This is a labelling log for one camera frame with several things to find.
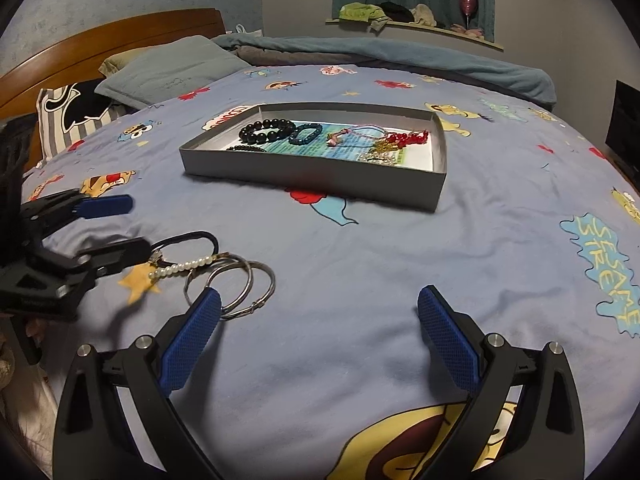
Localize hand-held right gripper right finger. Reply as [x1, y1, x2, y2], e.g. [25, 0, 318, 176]
[415, 285, 586, 480]

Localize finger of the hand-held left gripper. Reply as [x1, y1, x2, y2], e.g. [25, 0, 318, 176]
[74, 238, 154, 279]
[20, 189, 134, 235]

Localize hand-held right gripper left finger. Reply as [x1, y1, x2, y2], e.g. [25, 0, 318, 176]
[52, 287, 223, 480]

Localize white pearl bracelet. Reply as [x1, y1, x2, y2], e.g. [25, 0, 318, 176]
[148, 251, 233, 281]

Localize black hair tie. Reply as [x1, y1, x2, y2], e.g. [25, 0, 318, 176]
[150, 231, 220, 263]

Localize large black bead bracelet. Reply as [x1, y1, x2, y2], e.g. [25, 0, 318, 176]
[238, 117, 297, 144]

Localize gold pearl bracelet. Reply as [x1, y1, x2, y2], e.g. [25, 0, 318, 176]
[357, 152, 406, 166]

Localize grey cardboard box tray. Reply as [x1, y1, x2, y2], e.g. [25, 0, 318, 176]
[179, 102, 448, 213]

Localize blue bead bracelet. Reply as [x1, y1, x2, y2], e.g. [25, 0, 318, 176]
[288, 122, 324, 145]

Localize red bead bracelet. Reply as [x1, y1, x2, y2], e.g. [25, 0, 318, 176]
[382, 129, 431, 150]

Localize pink cord bracelet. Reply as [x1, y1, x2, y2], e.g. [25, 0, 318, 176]
[326, 125, 396, 148]

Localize striped black print pillow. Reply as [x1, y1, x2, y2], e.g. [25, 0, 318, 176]
[37, 81, 123, 158]

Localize cartoon printed bed sheet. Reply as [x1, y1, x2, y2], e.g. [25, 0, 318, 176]
[0, 62, 640, 480]

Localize yellow pillow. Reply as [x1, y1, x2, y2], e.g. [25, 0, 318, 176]
[97, 49, 151, 78]

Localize grey pillow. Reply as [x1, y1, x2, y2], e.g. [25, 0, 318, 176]
[94, 35, 251, 111]

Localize wooden headboard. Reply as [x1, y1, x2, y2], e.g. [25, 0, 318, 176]
[0, 7, 226, 121]

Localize printed paper sheet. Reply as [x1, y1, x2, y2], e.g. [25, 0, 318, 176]
[220, 119, 433, 166]

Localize grey blanket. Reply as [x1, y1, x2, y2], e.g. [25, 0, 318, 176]
[235, 45, 351, 67]

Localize black television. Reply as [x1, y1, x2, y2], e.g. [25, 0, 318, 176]
[605, 79, 640, 186]

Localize blue blanket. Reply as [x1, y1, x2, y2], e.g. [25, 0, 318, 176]
[210, 35, 557, 108]

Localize small pink items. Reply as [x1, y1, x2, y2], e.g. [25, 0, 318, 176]
[447, 24, 486, 41]

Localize window sill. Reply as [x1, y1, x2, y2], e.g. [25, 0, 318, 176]
[325, 17, 505, 52]

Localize green cloth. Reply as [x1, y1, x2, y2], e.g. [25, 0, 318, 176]
[339, 2, 391, 32]

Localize beige cloth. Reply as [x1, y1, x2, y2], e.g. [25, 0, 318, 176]
[410, 4, 438, 28]

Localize black cloth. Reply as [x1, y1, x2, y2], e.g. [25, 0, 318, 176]
[377, 1, 416, 25]

